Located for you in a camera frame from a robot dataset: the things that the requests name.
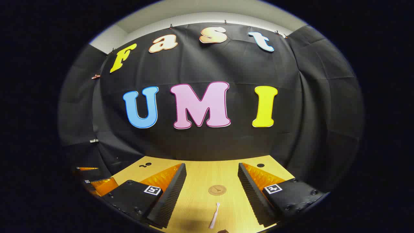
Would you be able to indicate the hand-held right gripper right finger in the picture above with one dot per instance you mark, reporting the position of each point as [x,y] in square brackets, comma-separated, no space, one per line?
[254,197]

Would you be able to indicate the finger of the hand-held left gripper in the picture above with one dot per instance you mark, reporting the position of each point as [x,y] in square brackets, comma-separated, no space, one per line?
[103,186]
[87,168]

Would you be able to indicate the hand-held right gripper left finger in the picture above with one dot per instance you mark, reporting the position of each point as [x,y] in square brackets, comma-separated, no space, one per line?
[171,197]

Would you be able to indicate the round cork coaster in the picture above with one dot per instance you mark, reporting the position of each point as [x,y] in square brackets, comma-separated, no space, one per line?
[217,190]

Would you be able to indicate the pale pink toothbrush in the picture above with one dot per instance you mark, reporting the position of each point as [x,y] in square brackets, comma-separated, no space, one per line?
[214,217]

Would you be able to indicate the wooden desktop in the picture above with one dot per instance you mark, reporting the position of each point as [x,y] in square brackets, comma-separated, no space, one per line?
[200,181]

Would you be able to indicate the black backdrop cloth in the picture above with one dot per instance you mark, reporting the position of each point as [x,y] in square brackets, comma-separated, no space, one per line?
[239,61]

